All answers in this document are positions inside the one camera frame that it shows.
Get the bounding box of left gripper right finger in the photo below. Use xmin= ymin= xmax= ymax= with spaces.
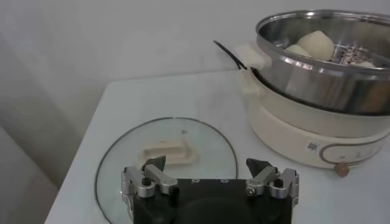
xmin=245 ymin=157 xmax=300 ymax=200

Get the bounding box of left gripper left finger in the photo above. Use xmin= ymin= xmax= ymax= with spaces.
xmin=121 ymin=155 xmax=179 ymax=198

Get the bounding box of round glass pot lid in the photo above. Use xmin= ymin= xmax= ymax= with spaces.
xmin=94 ymin=117 xmax=238 ymax=224

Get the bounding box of white steamed baozi bun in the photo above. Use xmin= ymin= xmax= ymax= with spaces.
xmin=285 ymin=44 xmax=313 ymax=58
xmin=353 ymin=60 xmax=377 ymax=69
xmin=297 ymin=30 xmax=336 ymax=61

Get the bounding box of stainless steel steamer basket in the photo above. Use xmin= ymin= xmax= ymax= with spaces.
xmin=236 ymin=9 xmax=390 ymax=116

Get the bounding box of cream electric cooker base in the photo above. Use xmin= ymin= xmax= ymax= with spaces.
xmin=239 ymin=68 xmax=390 ymax=179

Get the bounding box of black cooker power cord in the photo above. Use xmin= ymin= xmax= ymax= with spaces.
xmin=213 ymin=39 xmax=248 ymax=71

